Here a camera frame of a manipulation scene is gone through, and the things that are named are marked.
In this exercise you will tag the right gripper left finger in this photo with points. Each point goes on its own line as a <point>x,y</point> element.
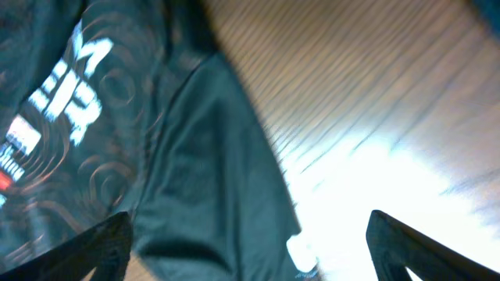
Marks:
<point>101,252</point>

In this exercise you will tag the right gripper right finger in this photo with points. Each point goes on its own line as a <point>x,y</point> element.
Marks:
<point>396,248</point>

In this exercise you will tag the black orange-patterned jersey shirt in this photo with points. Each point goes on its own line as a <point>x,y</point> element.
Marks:
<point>130,106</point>

